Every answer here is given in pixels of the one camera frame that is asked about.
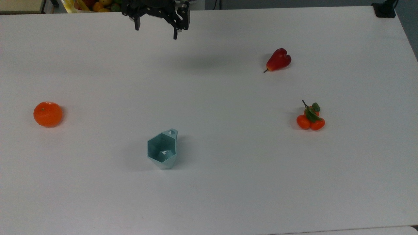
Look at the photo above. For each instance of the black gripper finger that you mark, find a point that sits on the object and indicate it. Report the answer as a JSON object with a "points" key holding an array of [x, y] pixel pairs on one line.
{"points": [[183, 19], [137, 23]]}

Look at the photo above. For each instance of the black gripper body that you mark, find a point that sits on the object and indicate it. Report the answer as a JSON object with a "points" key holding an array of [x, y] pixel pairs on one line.
{"points": [[150, 7]]}

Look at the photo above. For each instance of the teal faceted mug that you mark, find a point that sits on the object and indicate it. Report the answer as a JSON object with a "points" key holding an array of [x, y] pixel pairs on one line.
{"points": [[161, 150]]}

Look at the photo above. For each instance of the green fruit in bag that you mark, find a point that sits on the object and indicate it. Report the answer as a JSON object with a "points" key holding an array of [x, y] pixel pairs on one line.
{"points": [[115, 7]]}

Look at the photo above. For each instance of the yellow fruit in bag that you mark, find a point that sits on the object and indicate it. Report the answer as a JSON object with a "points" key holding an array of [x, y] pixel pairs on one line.
{"points": [[105, 2]]}

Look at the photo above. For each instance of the orange fruit in bag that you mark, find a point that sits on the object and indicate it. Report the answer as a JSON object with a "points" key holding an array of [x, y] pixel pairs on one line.
{"points": [[97, 6]]}

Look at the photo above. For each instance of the red fruit in bag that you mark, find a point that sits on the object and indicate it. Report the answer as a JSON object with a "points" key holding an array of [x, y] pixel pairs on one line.
{"points": [[85, 3]]}

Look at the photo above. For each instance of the red pear-shaped fruit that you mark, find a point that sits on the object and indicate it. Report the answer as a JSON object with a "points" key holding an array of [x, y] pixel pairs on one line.
{"points": [[278, 60]]}

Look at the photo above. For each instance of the wooden furniture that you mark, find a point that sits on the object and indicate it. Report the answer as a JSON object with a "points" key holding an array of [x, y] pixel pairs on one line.
{"points": [[21, 6]]}

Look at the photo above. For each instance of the orange mandarin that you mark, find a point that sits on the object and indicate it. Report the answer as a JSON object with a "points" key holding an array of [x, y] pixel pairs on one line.
{"points": [[47, 114]]}

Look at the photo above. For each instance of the small oranges cluster with leaves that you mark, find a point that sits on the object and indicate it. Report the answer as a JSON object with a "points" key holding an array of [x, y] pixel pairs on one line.
{"points": [[310, 121]]}

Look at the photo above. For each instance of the black clamp mount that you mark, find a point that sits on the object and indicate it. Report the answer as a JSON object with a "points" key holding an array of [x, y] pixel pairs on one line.
{"points": [[384, 9]]}

